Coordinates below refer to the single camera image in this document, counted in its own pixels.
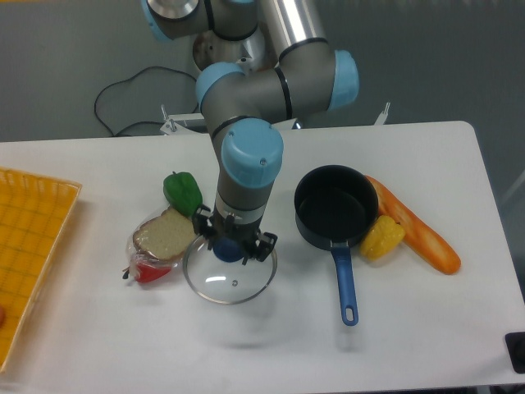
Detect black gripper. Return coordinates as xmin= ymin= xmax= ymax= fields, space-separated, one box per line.
xmin=192 ymin=206 xmax=277 ymax=265

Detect glass lid blue knob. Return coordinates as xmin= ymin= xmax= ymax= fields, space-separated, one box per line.
xmin=182 ymin=236 xmax=278 ymax=305

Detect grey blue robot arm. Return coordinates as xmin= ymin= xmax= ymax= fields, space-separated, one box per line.
xmin=142 ymin=1 xmax=359 ymax=262

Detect wrapped bread slice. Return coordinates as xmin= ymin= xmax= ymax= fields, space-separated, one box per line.
xmin=128 ymin=208 xmax=195 ymax=266

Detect green bell pepper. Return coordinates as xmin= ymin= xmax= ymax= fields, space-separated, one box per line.
xmin=163 ymin=172 xmax=203 ymax=217

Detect red bell pepper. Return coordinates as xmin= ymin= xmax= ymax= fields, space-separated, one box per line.
xmin=122 ymin=259 xmax=171 ymax=284

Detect dark blue saucepan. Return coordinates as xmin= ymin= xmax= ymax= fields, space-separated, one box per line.
xmin=294 ymin=165 xmax=378 ymax=327

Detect yellow bell pepper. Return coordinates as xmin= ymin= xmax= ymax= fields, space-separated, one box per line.
xmin=359 ymin=215 xmax=406 ymax=260

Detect orange baguette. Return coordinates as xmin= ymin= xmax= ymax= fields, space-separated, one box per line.
xmin=368 ymin=176 xmax=461 ymax=275

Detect yellow plastic basket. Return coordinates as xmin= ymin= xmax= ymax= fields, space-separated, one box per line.
xmin=1 ymin=167 xmax=82 ymax=372

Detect black object table corner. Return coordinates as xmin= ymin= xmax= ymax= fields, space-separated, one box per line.
xmin=504 ymin=332 xmax=525 ymax=374

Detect black cable on floor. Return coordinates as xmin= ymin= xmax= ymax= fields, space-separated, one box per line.
xmin=94 ymin=66 xmax=203 ymax=138

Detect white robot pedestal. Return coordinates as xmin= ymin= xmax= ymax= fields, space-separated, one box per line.
xmin=160 ymin=24 xmax=278 ymax=135

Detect white table bracket right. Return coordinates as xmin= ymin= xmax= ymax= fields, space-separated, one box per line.
xmin=374 ymin=102 xmax=390 ymax=126

